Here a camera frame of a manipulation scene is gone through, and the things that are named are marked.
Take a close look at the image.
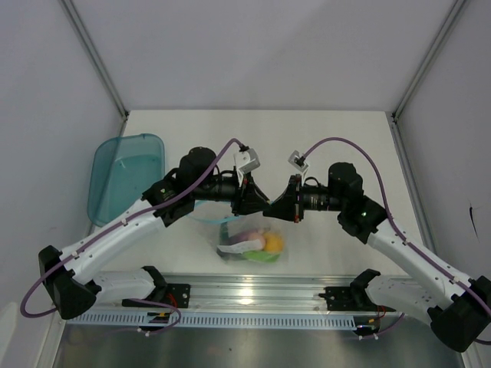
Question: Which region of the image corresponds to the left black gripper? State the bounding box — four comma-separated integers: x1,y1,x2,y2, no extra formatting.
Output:
193,169,272,217

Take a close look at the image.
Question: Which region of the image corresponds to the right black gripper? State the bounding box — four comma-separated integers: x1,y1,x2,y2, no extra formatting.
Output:
262,175,345,224

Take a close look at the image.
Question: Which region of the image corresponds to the pink toy food piece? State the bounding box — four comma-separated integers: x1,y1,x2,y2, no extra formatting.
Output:
242,233,266,251

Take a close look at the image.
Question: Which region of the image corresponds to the yellow toy lemon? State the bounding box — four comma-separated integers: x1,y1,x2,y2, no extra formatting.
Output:
263,232,285,254

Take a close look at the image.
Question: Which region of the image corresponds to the purple toy eggplant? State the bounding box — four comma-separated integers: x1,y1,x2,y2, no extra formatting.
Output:
229,228,265,245

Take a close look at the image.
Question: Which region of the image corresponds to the clear zip top bag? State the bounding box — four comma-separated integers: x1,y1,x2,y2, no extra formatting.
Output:
187,200,286,265

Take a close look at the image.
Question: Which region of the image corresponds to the dark green toy chili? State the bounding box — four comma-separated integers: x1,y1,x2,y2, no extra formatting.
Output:
217,223,230,252

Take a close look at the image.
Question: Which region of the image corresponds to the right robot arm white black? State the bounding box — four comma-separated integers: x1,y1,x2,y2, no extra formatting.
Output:
263,163,490,353

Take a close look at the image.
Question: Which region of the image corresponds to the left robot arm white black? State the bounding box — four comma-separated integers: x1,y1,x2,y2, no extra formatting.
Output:
38,146,269,320

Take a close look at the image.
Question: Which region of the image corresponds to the teal plastic bin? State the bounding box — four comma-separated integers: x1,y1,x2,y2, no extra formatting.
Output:
87,133,165,227

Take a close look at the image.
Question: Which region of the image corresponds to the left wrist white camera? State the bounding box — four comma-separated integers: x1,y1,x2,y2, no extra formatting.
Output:
233,148,260,185

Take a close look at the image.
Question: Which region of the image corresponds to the wrist white camera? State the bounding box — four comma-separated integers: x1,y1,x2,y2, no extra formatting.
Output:
288,150,310,183
233,148,260,185

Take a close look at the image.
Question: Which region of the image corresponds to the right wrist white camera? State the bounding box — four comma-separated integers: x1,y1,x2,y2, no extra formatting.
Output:
288,150,310,183

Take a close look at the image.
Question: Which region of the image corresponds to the aluminium mounting rail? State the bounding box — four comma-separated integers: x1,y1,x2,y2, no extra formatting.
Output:
51,271,471,317

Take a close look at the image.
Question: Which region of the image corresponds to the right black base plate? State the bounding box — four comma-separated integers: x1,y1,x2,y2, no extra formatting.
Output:
318,286,383,312

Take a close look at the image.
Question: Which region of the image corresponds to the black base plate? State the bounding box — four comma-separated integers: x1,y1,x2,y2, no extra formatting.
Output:
122,284,191,309
318,286,383,312

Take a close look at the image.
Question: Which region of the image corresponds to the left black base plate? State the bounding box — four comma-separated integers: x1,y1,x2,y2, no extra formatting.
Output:
122,284,191,309

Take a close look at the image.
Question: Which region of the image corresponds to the right aluminium frame post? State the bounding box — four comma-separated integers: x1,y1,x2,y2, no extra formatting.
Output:
390,0,473,120

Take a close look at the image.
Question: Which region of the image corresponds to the aluminium frame post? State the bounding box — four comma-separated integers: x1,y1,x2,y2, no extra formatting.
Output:
390,0,473,120
58,0,128,118

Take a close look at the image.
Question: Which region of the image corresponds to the white slotted cable duct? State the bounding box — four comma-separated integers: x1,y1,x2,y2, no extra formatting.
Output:
68,310,357,330

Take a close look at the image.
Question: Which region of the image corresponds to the left aluminium frame post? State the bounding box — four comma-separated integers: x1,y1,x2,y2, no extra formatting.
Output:
58,0,128,118

